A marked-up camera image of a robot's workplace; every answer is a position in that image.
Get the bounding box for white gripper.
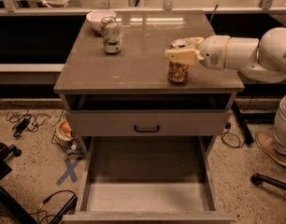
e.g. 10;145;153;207
165;35;230;69

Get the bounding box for orange soda can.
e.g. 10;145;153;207
166;38;191;84

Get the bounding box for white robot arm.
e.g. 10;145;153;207
165;27;286;83

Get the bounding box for grey drawer cabinet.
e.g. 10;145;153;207
54;11;244;150

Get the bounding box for green and white can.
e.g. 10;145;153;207
100;17;121;54

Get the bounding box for open middle drawer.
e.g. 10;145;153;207
63;137;235;224

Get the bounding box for white bowl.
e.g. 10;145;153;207
86;9;116;33

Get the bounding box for person leg in light trousers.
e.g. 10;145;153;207
274;95;286;156

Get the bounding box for tan shoe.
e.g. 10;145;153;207
255;132;286;168

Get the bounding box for black chair leg with caster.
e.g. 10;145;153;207
250;173;286;191

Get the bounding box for blue tape cross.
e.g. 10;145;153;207
56;158;81;185

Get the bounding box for black office chair base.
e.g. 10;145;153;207
0;141;38;224

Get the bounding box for top drawer with black handle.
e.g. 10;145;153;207
64;111;231;137

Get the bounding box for black cable right floor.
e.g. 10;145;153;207
221;122;246;149

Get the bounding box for wire basket with items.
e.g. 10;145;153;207
51;113;83;156

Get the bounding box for black power adapter cable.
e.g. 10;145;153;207
6;105;52;138

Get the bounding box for black cable lower left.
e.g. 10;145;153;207
30;189;79;224

